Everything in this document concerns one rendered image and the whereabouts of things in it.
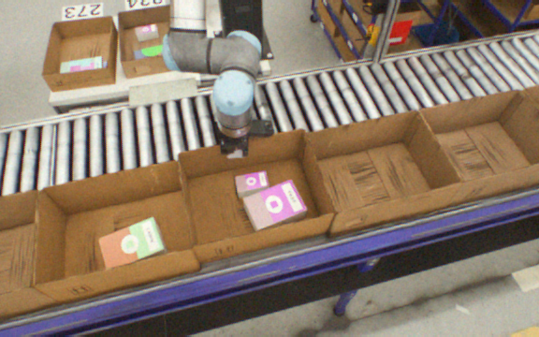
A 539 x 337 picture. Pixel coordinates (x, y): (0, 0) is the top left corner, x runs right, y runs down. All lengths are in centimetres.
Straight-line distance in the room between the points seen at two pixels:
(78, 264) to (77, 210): 18
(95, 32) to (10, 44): 170
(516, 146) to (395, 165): 46
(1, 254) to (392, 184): 124
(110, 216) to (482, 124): 135
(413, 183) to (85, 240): 106
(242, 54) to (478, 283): 180
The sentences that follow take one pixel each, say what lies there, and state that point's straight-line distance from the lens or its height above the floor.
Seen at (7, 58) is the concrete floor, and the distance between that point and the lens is 371.
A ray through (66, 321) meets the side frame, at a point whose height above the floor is 91.
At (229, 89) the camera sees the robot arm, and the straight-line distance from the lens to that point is 87.
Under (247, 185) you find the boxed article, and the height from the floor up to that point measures 95.
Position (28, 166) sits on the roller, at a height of 75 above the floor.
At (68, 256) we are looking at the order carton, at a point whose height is 89.
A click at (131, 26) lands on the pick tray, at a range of 219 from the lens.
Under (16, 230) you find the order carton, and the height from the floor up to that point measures 89.
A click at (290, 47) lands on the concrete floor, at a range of 318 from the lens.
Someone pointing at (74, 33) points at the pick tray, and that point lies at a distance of 223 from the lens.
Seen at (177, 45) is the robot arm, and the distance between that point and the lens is 98.
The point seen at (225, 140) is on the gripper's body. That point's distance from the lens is 106.
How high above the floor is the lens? 197
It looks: 56 degrees down
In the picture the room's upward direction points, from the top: straight up
